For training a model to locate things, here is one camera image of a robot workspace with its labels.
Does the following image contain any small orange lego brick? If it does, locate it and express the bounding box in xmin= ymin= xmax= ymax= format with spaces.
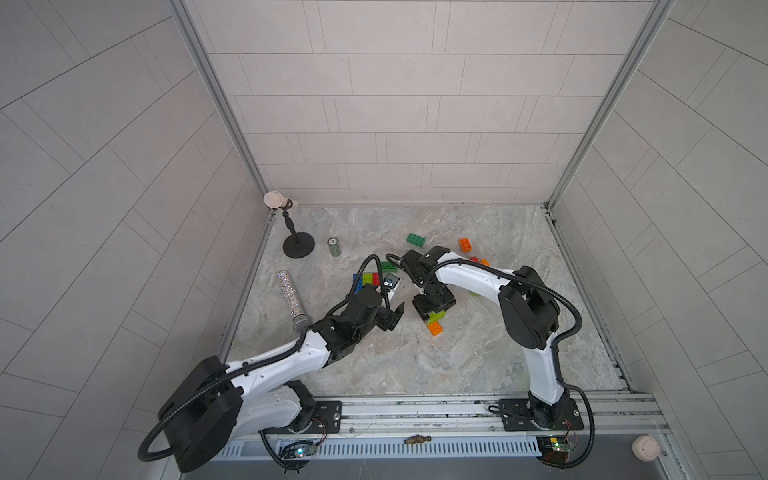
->
xmin=459 ymin=238 xmax=472 ymax=253
xmin=427 ymin=321 xmax=443 ymax=336

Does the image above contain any small dark blue lego brick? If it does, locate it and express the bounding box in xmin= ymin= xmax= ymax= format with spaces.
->
xmin=353 ymin=274 xmax=363 ymax=293

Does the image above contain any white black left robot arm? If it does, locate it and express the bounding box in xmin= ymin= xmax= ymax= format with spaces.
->
xmin=137 ymin=285 xmax=405 ymax=473

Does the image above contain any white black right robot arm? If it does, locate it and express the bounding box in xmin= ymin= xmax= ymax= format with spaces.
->
xmin=386 ymin=246 xmax=583 ymax=429

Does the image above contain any dark green lego brick near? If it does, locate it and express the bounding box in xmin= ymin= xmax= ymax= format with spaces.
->
xmin=381 ymin=261 xmax=399 ymax=274

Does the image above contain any dark green lego brick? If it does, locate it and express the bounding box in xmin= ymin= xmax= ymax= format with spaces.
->
xmin=406 ymin=233 xmax=426 ymax=248
xmin=381 ymin=261 xmax=399 ymax=274

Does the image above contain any dark green lego brick far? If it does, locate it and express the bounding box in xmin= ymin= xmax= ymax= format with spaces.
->
xmin=406 ymin=233 xmax=426 ymax=248

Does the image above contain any glitter silver microphone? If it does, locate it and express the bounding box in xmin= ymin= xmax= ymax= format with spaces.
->
xmin=276 ymin=270 xmax=312 ymax=333

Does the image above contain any green camouflage can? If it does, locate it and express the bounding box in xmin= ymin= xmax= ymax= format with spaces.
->
xmin=327 ymin=237 xmax=341 ymax=258

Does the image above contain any black microphone stand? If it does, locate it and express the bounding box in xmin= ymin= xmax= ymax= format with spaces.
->
xmin=264 ymin=191 xmax=315 ymax=259

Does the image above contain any brass fitting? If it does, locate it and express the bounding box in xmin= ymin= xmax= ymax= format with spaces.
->
xmin=404 ymin=434 xmax=432 ymax=445

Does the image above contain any left circuit board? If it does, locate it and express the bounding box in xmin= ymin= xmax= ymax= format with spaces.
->
xmin=280 ymin=440 xmax=318 ymax=461

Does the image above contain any circuit board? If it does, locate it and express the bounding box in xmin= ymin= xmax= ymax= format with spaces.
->
xmin=280 ymin=440 xmax=318 ymax=461
xmin=536 ymin=436 xmax=576 ymax=465

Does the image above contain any right circuit board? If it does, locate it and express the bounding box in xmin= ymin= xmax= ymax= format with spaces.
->
xmin=536 ymin=436 xmax=576 ymax=465

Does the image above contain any beige round knob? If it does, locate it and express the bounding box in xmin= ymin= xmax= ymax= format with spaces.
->
xmin=631 ymin=435 xmax=662 ymax=463

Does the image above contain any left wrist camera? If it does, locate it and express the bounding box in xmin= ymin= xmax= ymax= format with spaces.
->
xmin=382 ymin=273 xmax=400 ymax=292

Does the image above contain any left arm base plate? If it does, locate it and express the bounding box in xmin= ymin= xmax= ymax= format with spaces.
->
xmin=265 ymin=401 xmax=343 ymax=435

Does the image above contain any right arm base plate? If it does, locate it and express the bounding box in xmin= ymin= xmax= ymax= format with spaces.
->
xmin=488 ymin=394 xmax=584 ymax=432

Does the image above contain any metal corner frame post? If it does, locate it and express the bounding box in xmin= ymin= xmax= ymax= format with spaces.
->
xmin=544 ymin=0 xmax=676 ymax=210

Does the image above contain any left metal corner post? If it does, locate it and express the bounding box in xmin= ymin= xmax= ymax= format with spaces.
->
xmin=166 ymin=0 xmax=269 ymax=194

